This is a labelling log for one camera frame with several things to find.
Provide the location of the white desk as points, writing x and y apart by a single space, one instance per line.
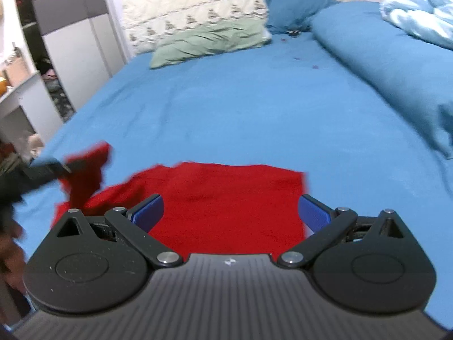
21 106

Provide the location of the person's left hand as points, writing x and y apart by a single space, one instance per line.
10 255

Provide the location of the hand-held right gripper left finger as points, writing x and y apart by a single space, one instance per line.
150 212

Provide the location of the white and grey wardrobe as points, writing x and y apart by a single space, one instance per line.
78 42

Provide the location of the cardboard box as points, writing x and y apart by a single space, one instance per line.
16 72

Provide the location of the blue duvet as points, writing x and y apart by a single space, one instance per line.
382 56

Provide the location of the light blue quilt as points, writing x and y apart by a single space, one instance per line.
421 10

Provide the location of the red small garment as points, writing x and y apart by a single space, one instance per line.
226 202

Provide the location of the cream quilted headboard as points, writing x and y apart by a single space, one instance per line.
198 3

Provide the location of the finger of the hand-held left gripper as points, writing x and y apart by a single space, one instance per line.
53 168

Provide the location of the green pillow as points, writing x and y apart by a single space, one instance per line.
212 39

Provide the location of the blue pillow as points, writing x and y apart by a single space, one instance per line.
293 7

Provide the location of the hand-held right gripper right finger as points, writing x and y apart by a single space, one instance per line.
313 214

